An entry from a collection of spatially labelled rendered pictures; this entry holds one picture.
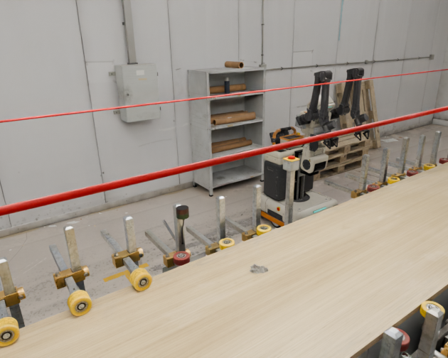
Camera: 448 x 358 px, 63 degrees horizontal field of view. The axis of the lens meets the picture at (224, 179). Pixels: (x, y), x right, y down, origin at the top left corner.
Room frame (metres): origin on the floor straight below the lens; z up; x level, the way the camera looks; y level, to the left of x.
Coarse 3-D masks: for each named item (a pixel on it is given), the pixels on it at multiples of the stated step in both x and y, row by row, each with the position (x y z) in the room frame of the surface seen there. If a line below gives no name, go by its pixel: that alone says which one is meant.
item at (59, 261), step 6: (54, 246) 1.53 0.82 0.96; (54, 252) 1.47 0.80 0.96; (54, 258) 1.44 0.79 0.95; (60, 258) 1.42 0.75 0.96; (60, 264) 1.37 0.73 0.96; (60, 270) 1.33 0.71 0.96; (72, 276) 1.28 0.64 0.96; (66, 282) 1.24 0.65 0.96; (72, 282) 1.24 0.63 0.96; (72, 288) 1.20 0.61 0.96; (78, 288) 1.20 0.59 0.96
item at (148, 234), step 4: (148, 232) 1.83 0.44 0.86; (152, 232) 1.83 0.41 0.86; (148, 236) 1.81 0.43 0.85; (152, 236) 1.79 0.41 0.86; (152, 240) 1.76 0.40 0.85; (156, 240) 1.74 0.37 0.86; (160, 240) 1.74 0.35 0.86; (156, 244) 1.72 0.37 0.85; (160, 244) 1.69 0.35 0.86; (164, 244) 1.69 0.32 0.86; (160, 248) 1.68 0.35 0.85; (164, 248) 1.66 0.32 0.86; (168, 248) 1.66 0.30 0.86; (164, 252) 1.64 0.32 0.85; (168, 252) 1.61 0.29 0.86
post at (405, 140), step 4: (404, 140) 2.73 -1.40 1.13; (408, 140) 2.73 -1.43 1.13; (404, 144) 2.73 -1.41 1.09; (408, 144) 2.73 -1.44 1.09; (404, 148) 2.72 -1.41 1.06; (404, 152) 2.72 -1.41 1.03; (400, 156) 2.74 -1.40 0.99; (404, 156) 2.71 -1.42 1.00; (400, 160) 2.73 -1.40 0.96; (404, 160) 2.72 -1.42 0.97; (400, 164) 2.73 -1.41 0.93; (404, 164) 2.72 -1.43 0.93; (400, 168) 2.72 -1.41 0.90; (404, 168) 2.73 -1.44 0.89; (400, 172) 2.72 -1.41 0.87
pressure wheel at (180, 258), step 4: (176, 252) 1.54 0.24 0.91; (180, 252) 1.54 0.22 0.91; (184, 252) 1.54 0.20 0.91; (176, 256) 1.50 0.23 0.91; (180, 256) 1.50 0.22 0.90; (184, 256) 1.50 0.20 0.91; (188, 256) 1.50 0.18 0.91; (176, 260) 1.48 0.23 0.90; (180, 260) 1.47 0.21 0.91; (184, 260) 1.48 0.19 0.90; (188, 260) 1.50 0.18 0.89; (176, 264) 1.48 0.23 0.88; (180, 264) 1.47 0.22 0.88
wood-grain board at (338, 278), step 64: (384, 192) 2.24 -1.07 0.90; (256, 256) 1.50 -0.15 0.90; (320, 256) 1.49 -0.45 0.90; (384, 256) 1.48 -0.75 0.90; (64, 320) 1.09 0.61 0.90; (128, 320) 1.08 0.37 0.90; (192, 320) 1.08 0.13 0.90; (256, 320) 1.07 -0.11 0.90; (320, 320) 1.07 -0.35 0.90; (384, 320) 1.06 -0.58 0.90
